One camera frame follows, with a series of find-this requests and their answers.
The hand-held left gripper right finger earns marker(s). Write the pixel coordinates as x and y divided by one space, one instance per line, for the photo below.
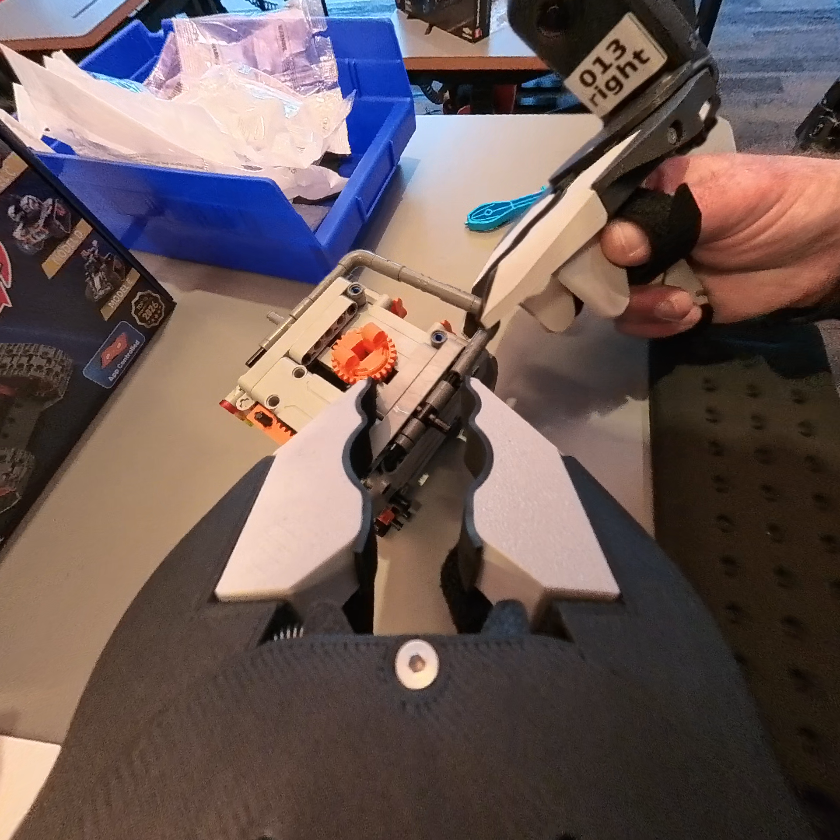
545 538

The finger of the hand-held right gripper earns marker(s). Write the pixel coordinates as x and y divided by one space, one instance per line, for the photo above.
538 250

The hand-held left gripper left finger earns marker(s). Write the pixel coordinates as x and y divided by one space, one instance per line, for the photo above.
295 538

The teal plastic tool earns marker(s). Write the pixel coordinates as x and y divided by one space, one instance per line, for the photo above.
505 210

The dark grey elbow connector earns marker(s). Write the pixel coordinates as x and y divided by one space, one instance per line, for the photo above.
479 313

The grey white toy robot model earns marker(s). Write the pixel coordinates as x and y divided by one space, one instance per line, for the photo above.
302 381

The grey axle rod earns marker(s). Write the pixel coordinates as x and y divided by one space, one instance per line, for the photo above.
440 400
305 318

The person's right hand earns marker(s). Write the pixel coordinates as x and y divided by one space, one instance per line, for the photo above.
775 230

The wooden background desk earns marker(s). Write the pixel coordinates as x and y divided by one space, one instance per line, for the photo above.
473 46

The black perforated pad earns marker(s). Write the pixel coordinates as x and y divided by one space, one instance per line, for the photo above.
748 525

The black toy kit box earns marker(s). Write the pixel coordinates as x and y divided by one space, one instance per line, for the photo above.
446 16

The blue robot kit box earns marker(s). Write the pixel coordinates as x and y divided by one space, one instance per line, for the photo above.
66 328

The blue storage bin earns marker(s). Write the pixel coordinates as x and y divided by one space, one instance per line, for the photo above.
223 217

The clear plastic bags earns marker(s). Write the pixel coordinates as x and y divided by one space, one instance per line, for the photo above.
197 105

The grey background table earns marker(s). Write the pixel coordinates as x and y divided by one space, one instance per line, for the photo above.
66 20

